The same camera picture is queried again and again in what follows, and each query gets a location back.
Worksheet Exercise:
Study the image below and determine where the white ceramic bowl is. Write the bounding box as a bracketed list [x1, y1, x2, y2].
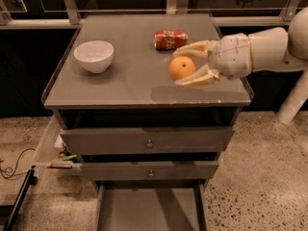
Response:
[73, 40, 115, 73]

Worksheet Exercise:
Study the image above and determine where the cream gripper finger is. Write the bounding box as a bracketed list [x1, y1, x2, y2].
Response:
[172, 40, 218, 61]
[175, 64, 221, 88]

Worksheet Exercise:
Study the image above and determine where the grey middle drawer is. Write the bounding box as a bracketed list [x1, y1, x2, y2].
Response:
[81, 161, 218, 181]

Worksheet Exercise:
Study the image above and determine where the grey drawer cabinet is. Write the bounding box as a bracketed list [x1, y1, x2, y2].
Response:
[41, 13, 255, 231]

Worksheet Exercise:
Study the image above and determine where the grey top drawer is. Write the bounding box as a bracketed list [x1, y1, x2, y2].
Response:
[60, 127, 234, 155]

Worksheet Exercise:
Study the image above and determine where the grey drawer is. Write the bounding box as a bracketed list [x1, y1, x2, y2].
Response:
[81, 161, 218, 181]
[60, 127, 234, 155]
[93, 182, 210, 231]

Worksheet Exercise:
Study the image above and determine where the orange fruit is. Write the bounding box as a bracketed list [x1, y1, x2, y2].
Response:
[168, 56, 196, 81]

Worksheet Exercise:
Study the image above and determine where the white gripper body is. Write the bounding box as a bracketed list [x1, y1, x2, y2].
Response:
[209, 33, 252, 79]

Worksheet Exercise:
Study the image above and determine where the red soda can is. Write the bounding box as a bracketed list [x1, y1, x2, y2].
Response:
[154, 30, 188, 50]

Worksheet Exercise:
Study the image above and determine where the metal railing frame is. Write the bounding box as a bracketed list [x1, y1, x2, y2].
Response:
[0, 0, 307, 29]

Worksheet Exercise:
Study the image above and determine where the grey bottom drawer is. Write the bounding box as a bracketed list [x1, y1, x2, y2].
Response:
[93, 182, 210, 231]

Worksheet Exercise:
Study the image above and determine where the black stand leg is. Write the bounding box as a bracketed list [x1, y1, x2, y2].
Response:
[2, 166, 38, 231]

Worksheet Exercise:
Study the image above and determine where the clear plastic bin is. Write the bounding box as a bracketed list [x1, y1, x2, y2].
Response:
[32, 116, 83, 178]

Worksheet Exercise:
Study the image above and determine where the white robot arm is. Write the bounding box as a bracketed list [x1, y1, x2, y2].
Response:
[173, 8, 308, 124]

